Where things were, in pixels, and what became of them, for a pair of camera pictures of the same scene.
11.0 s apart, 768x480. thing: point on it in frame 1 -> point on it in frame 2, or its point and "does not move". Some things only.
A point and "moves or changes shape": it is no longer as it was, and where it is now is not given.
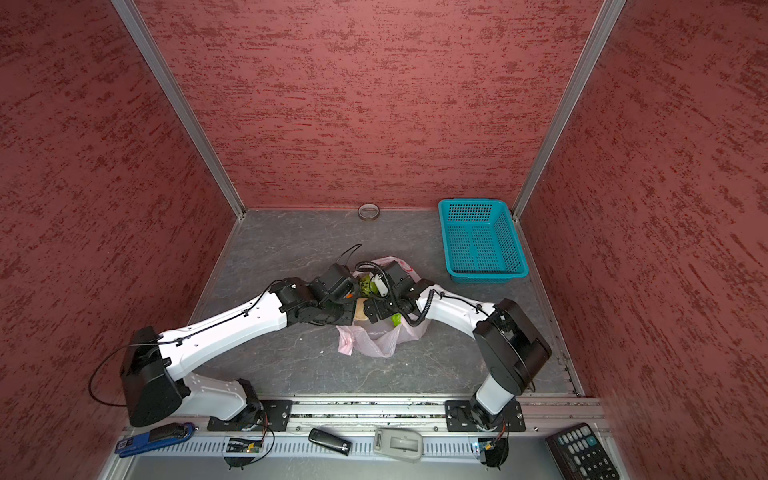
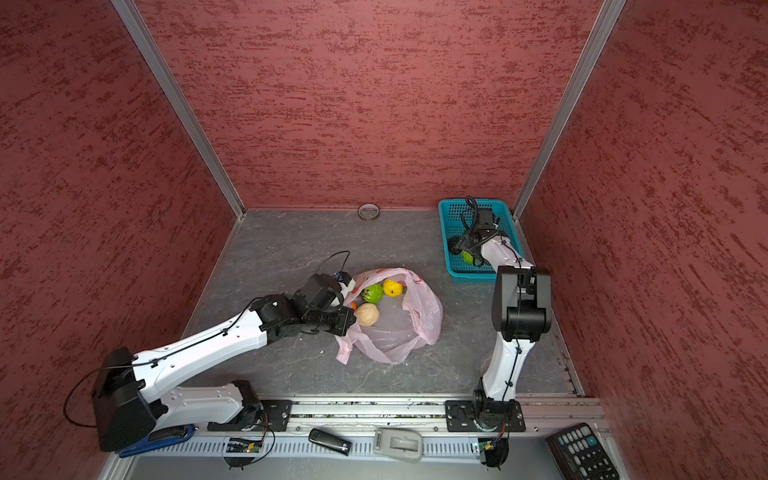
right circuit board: x=496 y=450 does not move
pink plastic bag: x=379 y=339 moves or changes shape
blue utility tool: x=163 y=435 does not move
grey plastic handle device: x=398 y=443 does not move
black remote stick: x=329 y=440 does not move
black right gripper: x=372 y=314 -> x=466 y=242
